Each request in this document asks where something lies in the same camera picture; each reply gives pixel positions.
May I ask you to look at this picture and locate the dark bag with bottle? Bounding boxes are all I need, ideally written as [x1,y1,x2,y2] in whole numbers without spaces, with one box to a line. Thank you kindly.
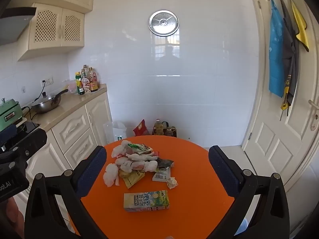
[162,121,177,137]

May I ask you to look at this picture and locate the white panel door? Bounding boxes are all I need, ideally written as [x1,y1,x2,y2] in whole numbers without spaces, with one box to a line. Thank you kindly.
[243,0,319,200]

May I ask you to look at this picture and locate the dark foil wrapper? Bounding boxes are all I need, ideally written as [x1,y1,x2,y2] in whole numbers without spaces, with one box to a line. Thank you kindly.
[157,158,174,170]

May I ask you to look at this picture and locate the round metal lid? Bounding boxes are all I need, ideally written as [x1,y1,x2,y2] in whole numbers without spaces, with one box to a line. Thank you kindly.
[149,10,180,37]

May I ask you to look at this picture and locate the yellow green wrapper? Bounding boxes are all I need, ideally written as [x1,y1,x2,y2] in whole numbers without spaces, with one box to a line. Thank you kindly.
[119,170,145,189]

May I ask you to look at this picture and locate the red packet bag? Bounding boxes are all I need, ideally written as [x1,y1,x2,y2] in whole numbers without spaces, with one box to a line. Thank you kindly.
[133,119,150,136]

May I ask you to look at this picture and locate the steel wok black handle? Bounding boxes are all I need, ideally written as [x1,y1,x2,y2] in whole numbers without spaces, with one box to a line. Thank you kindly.
[31,89,69,114]

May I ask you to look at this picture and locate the bottle with white red label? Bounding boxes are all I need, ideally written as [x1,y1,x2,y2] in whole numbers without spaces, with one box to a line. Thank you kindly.
[81,65,91,94]

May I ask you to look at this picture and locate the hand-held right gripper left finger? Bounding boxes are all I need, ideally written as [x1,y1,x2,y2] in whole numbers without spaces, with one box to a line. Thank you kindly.
[24,145,110,239]

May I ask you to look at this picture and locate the white barcode wrapper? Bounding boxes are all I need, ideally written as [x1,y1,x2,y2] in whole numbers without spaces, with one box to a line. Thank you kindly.
[152,166,171,182]

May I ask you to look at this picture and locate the yellow cloth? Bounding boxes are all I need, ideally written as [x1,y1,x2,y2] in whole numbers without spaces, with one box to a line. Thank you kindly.
[290,0,309,52]

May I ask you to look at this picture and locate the green yellow drink carton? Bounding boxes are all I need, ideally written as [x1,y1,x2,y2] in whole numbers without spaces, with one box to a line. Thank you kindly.
[124,190,170,213]

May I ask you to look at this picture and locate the green kitchen appliance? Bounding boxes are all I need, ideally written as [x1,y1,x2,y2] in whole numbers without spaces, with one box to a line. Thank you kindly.
[0,98,23,131]

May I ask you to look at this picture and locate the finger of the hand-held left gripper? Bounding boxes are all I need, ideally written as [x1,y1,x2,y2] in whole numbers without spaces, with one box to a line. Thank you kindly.
[0,124,17,147]
[7,128,48,166]

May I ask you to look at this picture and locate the cream lattice door cabinet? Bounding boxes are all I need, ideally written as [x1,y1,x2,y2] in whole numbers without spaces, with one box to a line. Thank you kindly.
[17,3,85,61]

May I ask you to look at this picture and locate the cream base cabinet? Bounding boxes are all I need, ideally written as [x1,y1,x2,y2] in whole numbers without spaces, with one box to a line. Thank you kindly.
[12,84,112,205]

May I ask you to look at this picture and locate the clear plastic floor bag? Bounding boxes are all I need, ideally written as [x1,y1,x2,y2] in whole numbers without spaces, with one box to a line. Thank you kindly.
[103,121,127,145]

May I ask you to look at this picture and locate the grey apron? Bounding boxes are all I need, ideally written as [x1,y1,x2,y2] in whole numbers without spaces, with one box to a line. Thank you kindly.
[279,0,299,116]

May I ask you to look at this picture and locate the clear plastic bag red print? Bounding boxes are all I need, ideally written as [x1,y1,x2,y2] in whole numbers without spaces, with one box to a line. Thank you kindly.
[115,159,159,173]

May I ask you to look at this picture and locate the black power cable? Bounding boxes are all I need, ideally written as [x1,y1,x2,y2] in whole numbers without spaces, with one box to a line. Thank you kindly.
[32,80,46,102]

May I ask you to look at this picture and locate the long white tissue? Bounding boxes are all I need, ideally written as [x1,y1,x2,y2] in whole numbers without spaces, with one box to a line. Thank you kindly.
[126,153,159,162]

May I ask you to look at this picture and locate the grey range hood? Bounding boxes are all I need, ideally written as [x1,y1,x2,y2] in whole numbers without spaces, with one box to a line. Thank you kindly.
[0,7,37,46]

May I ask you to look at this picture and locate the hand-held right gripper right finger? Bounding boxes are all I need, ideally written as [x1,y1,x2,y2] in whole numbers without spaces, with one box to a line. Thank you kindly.
[208,145,291,239]

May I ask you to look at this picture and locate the large white tissue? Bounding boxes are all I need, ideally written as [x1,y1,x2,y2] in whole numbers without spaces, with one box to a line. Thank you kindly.
[103,163,120,187]

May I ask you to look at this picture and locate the clear plastic jug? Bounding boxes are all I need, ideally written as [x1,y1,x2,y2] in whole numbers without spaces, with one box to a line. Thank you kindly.
[65,79,78,94]

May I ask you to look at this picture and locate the cooking oil bottle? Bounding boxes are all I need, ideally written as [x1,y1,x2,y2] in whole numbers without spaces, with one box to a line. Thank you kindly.
[153,119,165,136]

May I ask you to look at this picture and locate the blue apron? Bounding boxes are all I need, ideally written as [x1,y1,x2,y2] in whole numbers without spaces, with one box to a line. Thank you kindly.
[268,0,285,97]

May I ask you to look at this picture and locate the metal door handle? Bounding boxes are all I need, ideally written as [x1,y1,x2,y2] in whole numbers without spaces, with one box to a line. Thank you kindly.
[308,100,319,131]

